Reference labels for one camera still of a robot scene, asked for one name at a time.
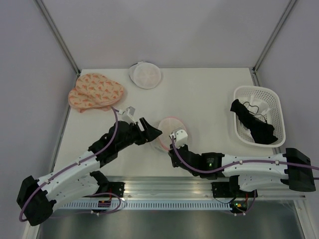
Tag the white garment in basket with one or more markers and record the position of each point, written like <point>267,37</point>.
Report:
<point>257,106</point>

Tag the orange floral patterned bra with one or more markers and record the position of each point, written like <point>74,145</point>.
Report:
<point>95,91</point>

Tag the white slotted cable duct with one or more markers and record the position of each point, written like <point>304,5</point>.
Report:
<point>91,204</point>

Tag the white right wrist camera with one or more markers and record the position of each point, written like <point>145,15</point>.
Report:
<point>179,137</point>

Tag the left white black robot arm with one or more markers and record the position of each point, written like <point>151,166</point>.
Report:
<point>39,198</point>

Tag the left aluminium frame post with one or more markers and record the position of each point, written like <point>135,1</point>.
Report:
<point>57,35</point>

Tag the aluminium mounting rail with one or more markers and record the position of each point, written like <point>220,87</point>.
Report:
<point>188,188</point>

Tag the aluminium frame post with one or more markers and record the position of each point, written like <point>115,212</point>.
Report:
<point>57,35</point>
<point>282,20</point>

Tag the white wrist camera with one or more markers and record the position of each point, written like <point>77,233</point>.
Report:
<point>127,115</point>
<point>179,137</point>

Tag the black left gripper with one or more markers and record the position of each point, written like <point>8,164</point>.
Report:
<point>149,134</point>

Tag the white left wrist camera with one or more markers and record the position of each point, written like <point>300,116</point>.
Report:
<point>127,115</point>

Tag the pink-trimmed mesh laundry bag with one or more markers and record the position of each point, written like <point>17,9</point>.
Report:
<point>167,125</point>

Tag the right aluminium frame post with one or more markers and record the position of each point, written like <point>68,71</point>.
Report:
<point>282,20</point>

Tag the white mesh laundry bag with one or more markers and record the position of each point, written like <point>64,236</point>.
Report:
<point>145,75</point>

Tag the black garment in basket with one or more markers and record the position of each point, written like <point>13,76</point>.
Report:
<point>261,131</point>

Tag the white perforated plastic basket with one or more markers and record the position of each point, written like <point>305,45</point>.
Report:
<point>273,117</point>

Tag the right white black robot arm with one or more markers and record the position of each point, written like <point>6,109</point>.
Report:
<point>247,174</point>

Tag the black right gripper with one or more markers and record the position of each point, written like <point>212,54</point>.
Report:
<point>185,147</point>

